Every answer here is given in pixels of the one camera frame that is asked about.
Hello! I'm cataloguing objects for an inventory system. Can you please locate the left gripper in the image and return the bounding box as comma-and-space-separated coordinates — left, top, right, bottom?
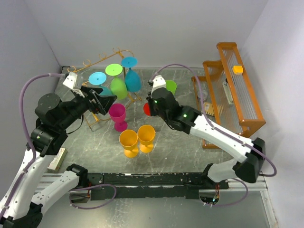
57, 85, 117, 129

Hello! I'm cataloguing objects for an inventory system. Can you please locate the light blue wine glass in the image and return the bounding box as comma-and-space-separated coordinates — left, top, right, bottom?
88, 72, 112, 95

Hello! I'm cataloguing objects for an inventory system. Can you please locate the green wine glass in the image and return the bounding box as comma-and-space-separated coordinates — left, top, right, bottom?
166, 80, 177, 95
105, 63, 128, 100

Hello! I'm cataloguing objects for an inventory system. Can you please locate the magenta wine glass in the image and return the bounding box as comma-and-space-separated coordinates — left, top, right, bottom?
109, 103, 128, 132

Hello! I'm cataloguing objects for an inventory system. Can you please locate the dark blue wine glass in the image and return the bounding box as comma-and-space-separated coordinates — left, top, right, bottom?
121, 57, 141, 93

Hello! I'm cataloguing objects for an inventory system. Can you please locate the red wine glass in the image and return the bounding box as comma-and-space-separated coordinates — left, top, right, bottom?
143, 103, 151, 116

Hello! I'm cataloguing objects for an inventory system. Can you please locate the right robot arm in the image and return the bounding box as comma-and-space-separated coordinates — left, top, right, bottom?
147, 88, 265, 189

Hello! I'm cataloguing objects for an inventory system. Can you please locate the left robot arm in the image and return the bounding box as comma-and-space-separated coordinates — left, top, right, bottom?
0, 88, 117, 228

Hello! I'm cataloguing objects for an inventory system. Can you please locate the left orange wine glass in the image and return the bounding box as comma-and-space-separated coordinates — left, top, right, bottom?
119, 130, 138, 158

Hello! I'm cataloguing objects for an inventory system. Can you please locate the orange wine glass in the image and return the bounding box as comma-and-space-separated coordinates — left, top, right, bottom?
119, 130, 138, 158
137, 125, 155, 153

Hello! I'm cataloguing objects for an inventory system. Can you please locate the right orange wine glass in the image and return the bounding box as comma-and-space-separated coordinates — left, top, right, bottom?
137, 125, 155, 153

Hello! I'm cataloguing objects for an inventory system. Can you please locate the orange wooden tiered rack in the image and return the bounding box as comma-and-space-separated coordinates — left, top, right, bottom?
191, 42, 266, 138

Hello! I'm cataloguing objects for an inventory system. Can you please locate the white item on rack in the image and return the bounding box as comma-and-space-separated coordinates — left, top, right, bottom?
222, 79, 234, 105

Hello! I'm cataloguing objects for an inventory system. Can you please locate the white box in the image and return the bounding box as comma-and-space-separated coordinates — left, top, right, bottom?
47, 148, 67, 171

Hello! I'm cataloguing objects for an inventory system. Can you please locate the yellow cube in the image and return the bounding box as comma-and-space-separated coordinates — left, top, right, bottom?
232, 65, 244, 75

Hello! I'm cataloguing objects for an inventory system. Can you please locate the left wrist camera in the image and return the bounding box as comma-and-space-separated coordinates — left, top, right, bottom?
63, 72, 83, 95

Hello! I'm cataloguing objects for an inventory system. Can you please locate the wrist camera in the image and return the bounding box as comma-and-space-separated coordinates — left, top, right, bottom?
63, 72, 83, 95
148, 75, 166, 92

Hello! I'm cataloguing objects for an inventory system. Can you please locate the gold wire glass rack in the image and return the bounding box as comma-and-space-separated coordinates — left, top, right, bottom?
67, 47, 143, 132

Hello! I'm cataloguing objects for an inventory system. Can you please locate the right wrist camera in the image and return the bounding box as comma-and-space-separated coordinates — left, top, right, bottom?
148, 75, 166, 92

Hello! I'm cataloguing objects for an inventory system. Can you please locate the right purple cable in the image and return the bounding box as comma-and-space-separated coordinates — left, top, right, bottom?
152, 63, 277, 178

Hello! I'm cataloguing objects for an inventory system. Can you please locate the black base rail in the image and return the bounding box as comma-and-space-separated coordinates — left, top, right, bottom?
86, 172, 228, 200

